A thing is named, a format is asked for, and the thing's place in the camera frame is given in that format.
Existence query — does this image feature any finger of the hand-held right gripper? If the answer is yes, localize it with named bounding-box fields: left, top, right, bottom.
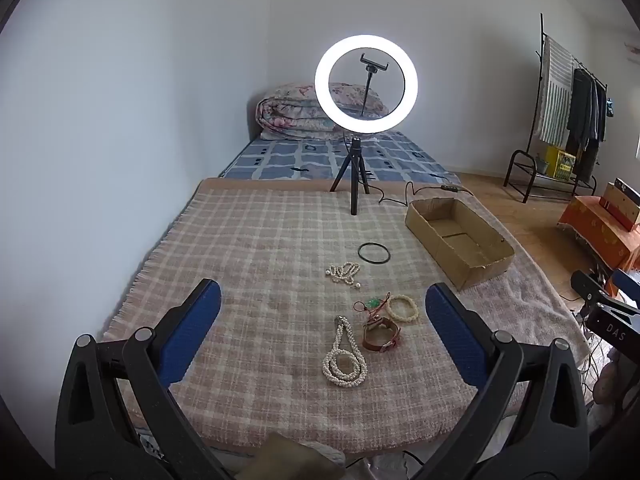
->
left=571, top=270, right=608, bottom=306
left=607, top=268, right=640, bottom=308

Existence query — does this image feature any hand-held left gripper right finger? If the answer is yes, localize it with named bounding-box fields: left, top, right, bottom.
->
left=415, top=282, right=591, bottom=480

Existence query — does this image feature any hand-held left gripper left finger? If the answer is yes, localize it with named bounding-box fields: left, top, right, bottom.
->
left=54, top=278, right=236, bottom=480

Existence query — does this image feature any cream bead bracelet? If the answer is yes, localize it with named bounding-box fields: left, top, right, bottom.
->
left=386, top=295, right=418, bottom=323

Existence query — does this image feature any brown strap watch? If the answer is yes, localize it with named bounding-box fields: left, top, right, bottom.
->
left=362, top=312, right=402, bottom=353

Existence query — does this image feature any green jade pendant red cord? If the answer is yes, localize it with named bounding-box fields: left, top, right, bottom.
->
left=353, top=296, right=393, bottom=321

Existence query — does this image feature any long pearl necklace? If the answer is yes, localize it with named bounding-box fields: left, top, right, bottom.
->
left=322, top=315, right=368, bottom=388

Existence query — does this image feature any cardboard box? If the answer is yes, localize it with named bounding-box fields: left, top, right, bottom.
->
left=404, top=197, right=516, bottom=292

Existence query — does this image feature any black bangle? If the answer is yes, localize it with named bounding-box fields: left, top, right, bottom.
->
left=358, top=242, right=391, bottom=264

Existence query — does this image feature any short pearl necklace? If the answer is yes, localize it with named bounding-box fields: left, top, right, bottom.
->
left=325, top=261, right=362, bottom=291

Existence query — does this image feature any brown box with black top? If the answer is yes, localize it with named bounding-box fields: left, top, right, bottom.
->
left=598, top=177, right=640, bottom=232

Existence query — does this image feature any yellow box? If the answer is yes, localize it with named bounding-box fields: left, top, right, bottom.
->
left=544, top=145, right=577, bottom=179

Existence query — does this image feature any olive cloth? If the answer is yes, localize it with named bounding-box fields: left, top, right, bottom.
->
left=240, top=432, right=346, bottom=480

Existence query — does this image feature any dark grey hanging coat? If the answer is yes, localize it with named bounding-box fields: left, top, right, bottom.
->
left=585, top=77, right=608, bottom=181

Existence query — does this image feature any dark green hanging shirt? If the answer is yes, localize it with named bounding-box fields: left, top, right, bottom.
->
left=566, top=67, right=593, bottom=153

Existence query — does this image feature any striped hanging towel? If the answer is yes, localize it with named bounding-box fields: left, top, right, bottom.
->
left=532, top=35, right=576, bottom=145

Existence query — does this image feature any blue checked mattress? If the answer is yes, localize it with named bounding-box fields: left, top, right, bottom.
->
left=218, top=130, right=461, bottom=186

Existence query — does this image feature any black tripod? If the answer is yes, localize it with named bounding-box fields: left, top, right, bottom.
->
left=330, top=136, right=371, bottom=217

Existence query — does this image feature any black clothes rack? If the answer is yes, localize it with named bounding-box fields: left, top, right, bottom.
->
left=504, top=12, right=608, bottom=204

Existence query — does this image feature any folded floral quilt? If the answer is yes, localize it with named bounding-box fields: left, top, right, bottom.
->
left=256, top=83, right=390, bottom=142

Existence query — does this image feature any black phone holder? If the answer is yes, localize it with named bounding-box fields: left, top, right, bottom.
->
left=360, top=52, right=391, bottom=118

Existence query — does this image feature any bundle of floor cables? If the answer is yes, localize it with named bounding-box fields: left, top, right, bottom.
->
left=565, top=260, right=618, bottom=386

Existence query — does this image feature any black ring light cable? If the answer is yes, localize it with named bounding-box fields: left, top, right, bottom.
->
left=342, top=132, right=473, bottom=207

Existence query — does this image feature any white ring light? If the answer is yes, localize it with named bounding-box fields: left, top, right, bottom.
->
left=315, top=35, right=418, bottom=136

